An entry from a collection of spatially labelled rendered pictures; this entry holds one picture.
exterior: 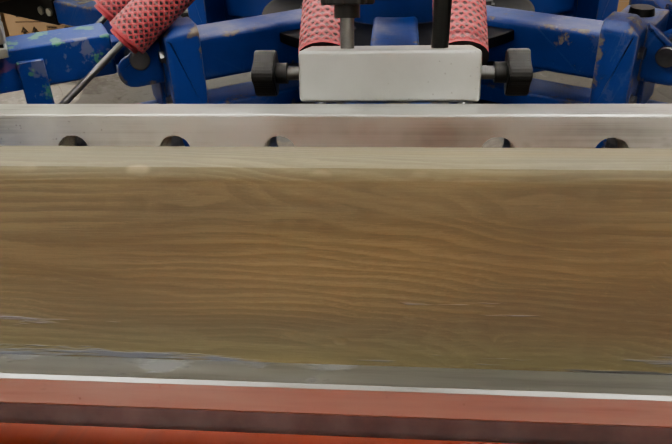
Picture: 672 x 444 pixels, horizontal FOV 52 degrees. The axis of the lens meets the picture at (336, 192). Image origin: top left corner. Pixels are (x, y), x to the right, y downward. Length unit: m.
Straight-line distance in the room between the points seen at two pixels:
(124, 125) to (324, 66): 0.14
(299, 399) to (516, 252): 0.08
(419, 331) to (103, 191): 0.11
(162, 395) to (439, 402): 0.08
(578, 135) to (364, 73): 0.15
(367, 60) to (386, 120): 0.06
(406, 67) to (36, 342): 0.31
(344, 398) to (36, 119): 0.33
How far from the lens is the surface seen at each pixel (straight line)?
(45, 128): 0.49
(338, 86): 0.48
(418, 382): 0.22
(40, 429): 0.29
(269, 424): 0.25
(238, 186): 0.21
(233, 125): 0.44
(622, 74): 0.85
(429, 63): 0.48
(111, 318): 0.23
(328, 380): 0.22
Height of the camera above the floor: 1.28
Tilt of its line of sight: 30 degrees down
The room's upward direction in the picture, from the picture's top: 2 degrees counter-clockwise
